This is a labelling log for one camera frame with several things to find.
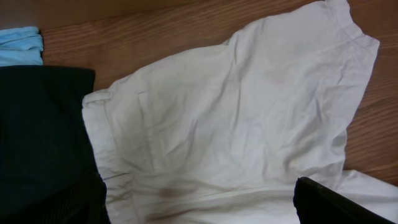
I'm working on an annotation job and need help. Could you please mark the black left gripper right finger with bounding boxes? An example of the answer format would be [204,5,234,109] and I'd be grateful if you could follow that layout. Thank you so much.
[293,175,397,224]

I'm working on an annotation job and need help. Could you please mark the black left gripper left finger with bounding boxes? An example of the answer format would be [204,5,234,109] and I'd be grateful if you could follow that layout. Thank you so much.
[46,177,110,224]

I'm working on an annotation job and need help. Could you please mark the beige khaki shorts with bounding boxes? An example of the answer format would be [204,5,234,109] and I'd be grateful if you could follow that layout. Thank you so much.
[82,1,397,223]

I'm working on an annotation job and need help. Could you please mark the black garment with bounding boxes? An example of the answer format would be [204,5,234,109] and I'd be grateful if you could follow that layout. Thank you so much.
[1,65,101,223]

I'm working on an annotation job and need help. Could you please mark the light blue garment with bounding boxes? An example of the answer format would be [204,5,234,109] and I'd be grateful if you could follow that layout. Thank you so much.
[1,26,44,67]

